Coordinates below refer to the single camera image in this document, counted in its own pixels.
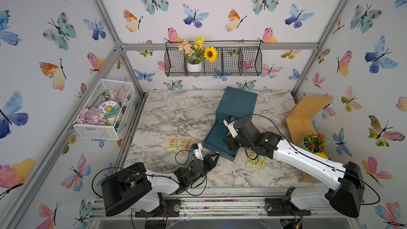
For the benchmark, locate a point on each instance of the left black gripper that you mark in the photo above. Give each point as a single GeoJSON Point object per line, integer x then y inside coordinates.
{"type": "Point", "coordinates": [208, 163]}

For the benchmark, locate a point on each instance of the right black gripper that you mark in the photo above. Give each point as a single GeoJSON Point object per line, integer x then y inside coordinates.
{"type": "Point", "coordinates": [229, 143]}

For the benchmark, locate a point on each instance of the yellow cookie packet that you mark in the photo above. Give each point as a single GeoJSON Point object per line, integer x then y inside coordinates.
{"type": "Point", "coordinates": [251, 159]}
{"type": "Point", "coordinates": [183, 145]}
{"type": "Point", "coordinates": [173, 144]}
{"type": "Point", "coordinates": [260, 162]}

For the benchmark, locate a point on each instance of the dark teal drawer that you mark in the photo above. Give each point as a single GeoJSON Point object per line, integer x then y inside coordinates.
{"type": "Point", "coordinates": [214, 141]}

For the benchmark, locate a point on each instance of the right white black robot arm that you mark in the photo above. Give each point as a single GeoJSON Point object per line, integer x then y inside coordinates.
{"type": "Point", "coordinates": [343, 187]}

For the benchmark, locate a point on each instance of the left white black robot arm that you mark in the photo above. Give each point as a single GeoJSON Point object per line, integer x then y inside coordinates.
{"type": "Point", "coordinates": [142, 189]}

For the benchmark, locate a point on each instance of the dark teal drawer cabinet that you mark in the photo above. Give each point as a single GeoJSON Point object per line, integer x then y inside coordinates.
{"type": "Point", "coordinates": [237, 103]}

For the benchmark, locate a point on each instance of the pink wooden brush tray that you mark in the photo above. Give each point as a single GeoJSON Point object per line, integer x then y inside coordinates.
{"type": "Point", "coordinates": [193, 141]}

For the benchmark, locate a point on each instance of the red flower green plant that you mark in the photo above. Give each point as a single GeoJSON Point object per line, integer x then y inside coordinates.
{"type": "Point", "coordinates": [315, 142]}

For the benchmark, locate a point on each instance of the yellow toy on shelf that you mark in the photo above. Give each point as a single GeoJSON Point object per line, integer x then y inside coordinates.
{"type": "Point", "coordinates": [322, 155]}

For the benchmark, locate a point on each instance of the white pot yellow flowers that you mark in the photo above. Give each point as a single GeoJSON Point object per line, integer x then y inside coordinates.
{"type": "Point", "coordinates": [196, 53]}

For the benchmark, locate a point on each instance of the round green label tin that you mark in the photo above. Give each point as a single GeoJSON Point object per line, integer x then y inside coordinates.
{"type": "Point", "coordinates": [110, 109]}

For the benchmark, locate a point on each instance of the pink artificial flower bunch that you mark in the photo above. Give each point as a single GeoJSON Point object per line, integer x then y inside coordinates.
{"type": "Point", "coordinates": [92, 116]}

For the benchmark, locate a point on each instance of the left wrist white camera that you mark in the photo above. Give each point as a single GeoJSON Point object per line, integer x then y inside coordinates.
{"type": "Point", "coordinates": [196, 149]}

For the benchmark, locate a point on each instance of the wrist white camera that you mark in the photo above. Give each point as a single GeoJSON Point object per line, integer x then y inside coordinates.
{"type": "Point", "coordinates": [196, 149]}
{"type": "Point", "coordinates": [229, 123]}

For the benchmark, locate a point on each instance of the teal handled brush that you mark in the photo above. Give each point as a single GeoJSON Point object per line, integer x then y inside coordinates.
{"type": "Point", "coordinates": [191, 156]}

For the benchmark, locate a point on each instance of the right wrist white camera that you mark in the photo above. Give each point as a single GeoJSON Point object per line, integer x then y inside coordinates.
{"type": "Point", "coordinates": [229, 123]}

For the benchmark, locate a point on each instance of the wooden wall shelf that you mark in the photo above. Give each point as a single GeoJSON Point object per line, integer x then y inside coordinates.
{"type": "Point", "coordinates": [298, 121]}

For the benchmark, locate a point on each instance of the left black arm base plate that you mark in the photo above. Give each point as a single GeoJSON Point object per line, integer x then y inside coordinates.
{"type": "Point", "coordinates": [166, 208]}

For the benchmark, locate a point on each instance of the black wire wall basket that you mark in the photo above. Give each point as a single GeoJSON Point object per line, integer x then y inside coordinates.
{"type": "Point", "coordinates": [234, 58]}

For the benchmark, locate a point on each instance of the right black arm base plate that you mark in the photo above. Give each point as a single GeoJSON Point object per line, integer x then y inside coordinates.
{"type": "Point", "coordinates": [282, 206]}

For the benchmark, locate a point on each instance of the white mesh wall basket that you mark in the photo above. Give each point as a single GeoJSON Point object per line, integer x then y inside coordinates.
{"type": "Point", "coordinates": [121, 92]}

